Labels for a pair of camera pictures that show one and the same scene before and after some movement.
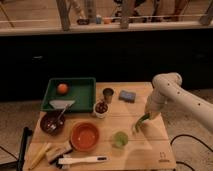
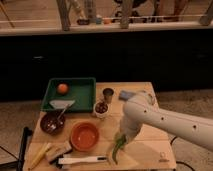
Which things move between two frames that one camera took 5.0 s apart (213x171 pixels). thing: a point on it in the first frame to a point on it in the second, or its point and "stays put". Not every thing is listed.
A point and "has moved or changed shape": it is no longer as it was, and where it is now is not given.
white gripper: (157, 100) to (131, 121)
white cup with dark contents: (101, 109) stays put
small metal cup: (108, 94) stays put
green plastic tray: (81, 90) stays put
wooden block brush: (54, 150) stays put
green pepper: (139, 123) has moved or changed shape
